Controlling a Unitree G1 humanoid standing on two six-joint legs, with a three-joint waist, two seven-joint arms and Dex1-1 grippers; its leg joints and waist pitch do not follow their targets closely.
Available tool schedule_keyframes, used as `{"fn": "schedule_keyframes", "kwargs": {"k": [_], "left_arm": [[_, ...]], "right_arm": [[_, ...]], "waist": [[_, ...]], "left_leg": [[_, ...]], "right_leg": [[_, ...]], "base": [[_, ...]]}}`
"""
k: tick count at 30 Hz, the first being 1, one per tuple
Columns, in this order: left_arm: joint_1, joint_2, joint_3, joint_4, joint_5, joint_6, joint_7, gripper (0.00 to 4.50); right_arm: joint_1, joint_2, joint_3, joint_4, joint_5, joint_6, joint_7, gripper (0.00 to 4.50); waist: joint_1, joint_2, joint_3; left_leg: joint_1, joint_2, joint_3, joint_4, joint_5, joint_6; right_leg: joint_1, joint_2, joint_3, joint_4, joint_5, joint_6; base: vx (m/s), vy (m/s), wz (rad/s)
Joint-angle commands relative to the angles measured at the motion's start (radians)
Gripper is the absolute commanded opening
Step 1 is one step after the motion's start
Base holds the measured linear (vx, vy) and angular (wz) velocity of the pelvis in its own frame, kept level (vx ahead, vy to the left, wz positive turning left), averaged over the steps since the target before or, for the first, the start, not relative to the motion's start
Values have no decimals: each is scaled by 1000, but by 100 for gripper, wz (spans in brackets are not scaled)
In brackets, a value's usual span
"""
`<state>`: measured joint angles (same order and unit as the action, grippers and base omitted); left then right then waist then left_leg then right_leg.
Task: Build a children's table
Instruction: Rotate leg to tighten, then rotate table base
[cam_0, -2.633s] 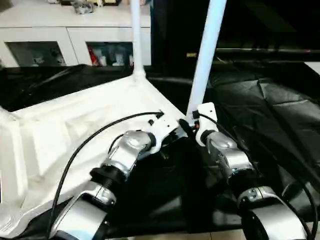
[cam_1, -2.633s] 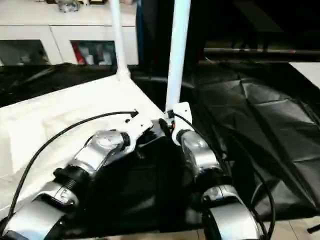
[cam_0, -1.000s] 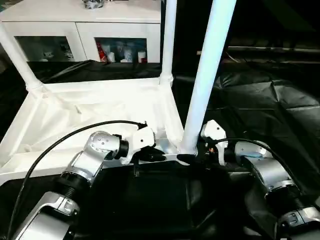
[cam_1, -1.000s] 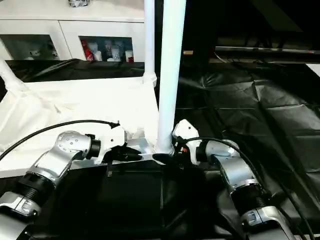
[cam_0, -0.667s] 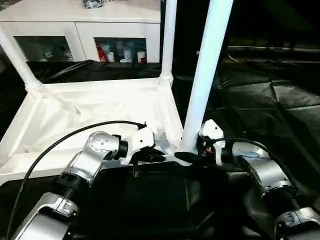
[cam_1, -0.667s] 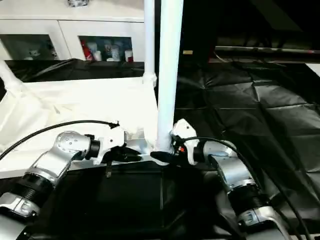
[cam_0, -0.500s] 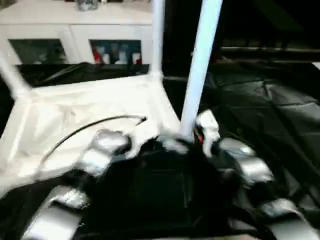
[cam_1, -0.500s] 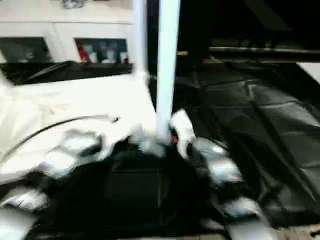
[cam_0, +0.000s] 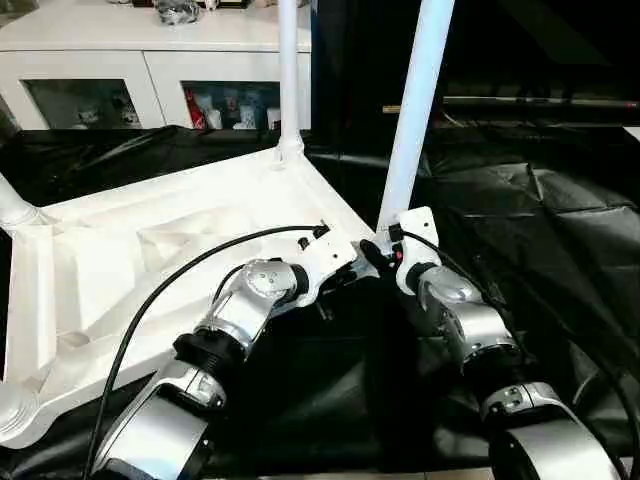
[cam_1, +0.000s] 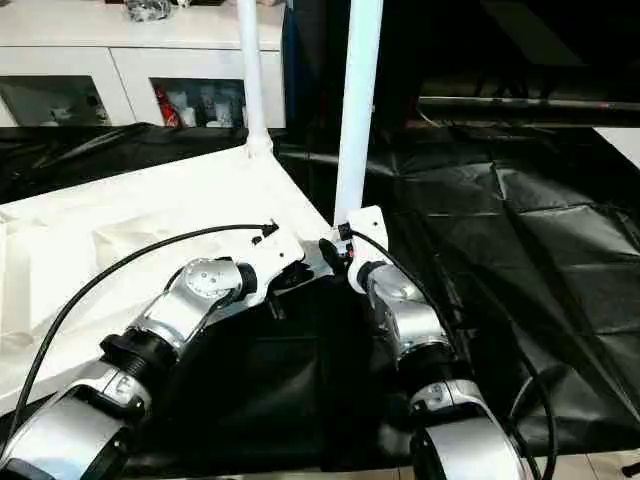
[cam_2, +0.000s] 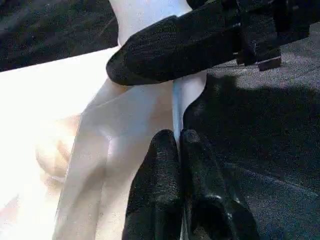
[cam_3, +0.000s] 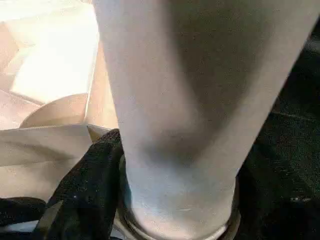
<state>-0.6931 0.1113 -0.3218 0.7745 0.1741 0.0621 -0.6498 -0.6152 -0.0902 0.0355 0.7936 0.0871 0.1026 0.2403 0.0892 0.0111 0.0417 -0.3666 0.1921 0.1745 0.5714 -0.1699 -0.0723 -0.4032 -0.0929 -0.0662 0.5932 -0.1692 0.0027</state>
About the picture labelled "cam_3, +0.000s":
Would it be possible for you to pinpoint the white plastic table top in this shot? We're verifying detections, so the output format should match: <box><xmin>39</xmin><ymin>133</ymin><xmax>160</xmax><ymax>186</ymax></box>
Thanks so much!
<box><xmin>0</xmin><ymin>0</ymin><xmax>241</xmax><ymax>240</ymax></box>

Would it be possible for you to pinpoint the black plastic mat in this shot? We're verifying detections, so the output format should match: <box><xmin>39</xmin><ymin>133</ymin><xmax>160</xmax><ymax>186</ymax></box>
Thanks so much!
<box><xmin>0</xmin><ymin>29</ymin><xmax>320</xmax><ymax>240</ymax></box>

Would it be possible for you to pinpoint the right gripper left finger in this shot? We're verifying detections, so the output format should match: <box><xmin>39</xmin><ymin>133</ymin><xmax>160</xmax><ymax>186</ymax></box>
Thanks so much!
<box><xmin>36</xmin><ymin>128</ymin><xmax>126</xmax><ymax>240</ymax></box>

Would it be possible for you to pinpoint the white plastic table leg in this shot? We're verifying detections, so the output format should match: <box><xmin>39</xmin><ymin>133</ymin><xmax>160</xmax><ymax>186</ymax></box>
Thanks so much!
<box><xmin>92</xmin><ymin>0</ymin><xmax>320</xmax><ymax>237</ymax></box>

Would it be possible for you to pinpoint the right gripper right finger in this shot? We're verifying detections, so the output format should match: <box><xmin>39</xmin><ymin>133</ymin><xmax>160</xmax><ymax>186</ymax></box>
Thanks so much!
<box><xmin>233</xmin><ymin>139</ymin><xmax>320</xmax><ymax>240</ymax></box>

